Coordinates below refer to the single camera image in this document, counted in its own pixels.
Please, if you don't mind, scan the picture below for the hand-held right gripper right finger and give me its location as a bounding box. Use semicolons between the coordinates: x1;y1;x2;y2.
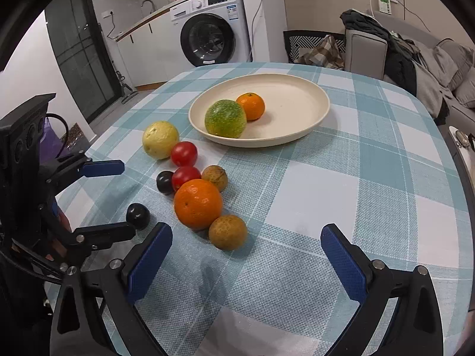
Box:
320;223;444;356

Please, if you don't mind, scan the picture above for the black white patterned cushion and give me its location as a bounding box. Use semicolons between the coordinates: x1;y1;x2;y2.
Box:
289;36;327;63

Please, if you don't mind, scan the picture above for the small tangerine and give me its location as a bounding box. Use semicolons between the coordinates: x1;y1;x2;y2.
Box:
236;93;266;121

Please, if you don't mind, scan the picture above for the white counter cabinet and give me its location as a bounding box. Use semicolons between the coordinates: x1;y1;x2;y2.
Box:
116;5;186;91

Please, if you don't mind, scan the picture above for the red cherry tomato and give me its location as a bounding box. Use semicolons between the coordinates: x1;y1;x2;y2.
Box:
171;166;202;191
171;141;198;167

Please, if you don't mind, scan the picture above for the cream round plate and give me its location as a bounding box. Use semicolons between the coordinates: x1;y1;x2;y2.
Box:
189;74;330;148

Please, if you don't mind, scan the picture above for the brown longan fruit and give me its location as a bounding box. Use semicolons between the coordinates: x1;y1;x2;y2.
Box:
208;214;248;251
201;165;228;193

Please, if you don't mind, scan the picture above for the brown patterned box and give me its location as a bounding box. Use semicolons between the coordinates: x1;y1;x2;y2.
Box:
61;122;91;152

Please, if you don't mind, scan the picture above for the yellow passion fruit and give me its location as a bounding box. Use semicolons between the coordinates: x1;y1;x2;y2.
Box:
142;120;180;160

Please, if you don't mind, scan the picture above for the white side table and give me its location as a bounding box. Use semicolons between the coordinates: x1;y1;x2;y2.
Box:
447;125;475;180

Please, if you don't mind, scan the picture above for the person's left hand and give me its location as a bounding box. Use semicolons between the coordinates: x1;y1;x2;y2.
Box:
45;211;73;262

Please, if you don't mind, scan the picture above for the grey sofa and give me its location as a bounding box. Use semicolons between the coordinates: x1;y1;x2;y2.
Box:
343;9;475;119

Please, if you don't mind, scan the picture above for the large orange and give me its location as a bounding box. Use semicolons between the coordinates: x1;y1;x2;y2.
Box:
174;179;224;230

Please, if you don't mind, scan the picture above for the plaid cloth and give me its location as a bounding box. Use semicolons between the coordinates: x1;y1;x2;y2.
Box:
299;34;346;71

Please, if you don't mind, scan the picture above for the black glass door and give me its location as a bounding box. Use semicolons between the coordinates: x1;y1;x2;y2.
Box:
45;0;123;125

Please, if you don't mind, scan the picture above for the person's left forearm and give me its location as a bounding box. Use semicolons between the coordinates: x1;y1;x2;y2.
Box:
0;256;56;356

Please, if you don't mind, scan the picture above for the floor brush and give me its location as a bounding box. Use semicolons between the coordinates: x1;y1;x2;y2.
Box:
115;70;140;104

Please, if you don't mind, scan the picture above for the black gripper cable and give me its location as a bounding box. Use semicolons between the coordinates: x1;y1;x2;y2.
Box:
46;113;70;152

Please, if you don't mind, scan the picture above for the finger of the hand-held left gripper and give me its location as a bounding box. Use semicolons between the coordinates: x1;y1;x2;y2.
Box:
46;152;125;193
39;202;136;266

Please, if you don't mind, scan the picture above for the dark purple cherry tomato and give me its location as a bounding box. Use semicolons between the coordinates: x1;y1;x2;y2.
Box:
126;203;151;231
156;171;175;194

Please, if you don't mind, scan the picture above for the teal checked tablecloth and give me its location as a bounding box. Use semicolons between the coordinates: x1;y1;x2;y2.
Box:
45;62;472;356

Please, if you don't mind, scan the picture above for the grey pillow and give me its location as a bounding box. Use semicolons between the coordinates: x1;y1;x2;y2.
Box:
455;57;475;108
434;38;474;91

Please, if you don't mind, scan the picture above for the white washing machine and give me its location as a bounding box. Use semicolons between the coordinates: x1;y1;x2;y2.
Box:
170;0;253;69

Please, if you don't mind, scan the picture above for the green passion fruit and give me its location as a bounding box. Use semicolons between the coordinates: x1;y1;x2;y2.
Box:
205;99;247;137

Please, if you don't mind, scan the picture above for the grey blanket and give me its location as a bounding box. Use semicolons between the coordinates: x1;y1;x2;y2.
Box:
408;44;454;109

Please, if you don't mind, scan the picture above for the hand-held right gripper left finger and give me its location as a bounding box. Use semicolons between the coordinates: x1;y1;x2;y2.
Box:
50;222;174;356

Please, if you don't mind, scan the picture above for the dark clothes pile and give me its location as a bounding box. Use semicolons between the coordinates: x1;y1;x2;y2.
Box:
341;9;422;99

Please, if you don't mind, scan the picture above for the black chair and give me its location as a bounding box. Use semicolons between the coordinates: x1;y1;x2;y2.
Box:
283;30;347;71

